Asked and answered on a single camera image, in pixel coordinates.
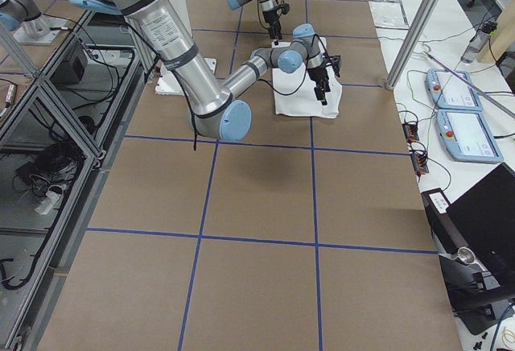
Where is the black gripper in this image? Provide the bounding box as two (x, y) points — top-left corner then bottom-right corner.
(307, 55), (341, 105)
(260, 0), (290, 43)

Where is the white long-sleeve printed shirt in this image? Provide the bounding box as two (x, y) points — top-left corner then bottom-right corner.
(270, 32), (343, 119)

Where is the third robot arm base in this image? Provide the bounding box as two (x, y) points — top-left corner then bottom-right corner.
(1, 0), (68, 45)

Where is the orange terminal board upper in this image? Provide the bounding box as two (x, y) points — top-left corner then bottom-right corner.
(402, 122), (420, 142)

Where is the orange terminal board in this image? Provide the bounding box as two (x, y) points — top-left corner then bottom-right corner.
(402, 122), (420, 142)
(410, 152), (429, 176)

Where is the clear plastic bag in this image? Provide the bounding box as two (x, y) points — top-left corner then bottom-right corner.
(369, 0), (410, 30)

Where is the orange terminal board lower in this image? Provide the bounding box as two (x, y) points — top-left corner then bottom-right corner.
(410, 152), (429, 176)

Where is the upper blue teach pendant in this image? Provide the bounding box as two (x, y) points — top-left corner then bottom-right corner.
(426, 68), (483, 113)

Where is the blue teach pendant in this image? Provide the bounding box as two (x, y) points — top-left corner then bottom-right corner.
(436, 109), (504, 163)
(426, 68), (483, 113)

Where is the lower blue teach pendant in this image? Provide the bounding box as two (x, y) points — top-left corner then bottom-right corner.
(436, 109), (504, 163)

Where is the clear water bottle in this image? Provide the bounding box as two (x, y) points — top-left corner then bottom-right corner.
(460, 19), (498, 64)

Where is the black laptop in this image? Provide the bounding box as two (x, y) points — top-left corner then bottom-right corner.
(447, 163), (514, 273)

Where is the black power brick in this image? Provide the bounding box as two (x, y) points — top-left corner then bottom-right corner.
(51, 41), (88, 85)

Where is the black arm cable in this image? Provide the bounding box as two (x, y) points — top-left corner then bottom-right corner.
(190, 36), (328, 153)

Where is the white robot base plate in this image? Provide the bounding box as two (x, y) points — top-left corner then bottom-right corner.
(154, 57), (219, 97)

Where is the aluminium frame post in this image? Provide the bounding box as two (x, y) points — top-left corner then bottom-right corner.
(385, 0), (439, 90)

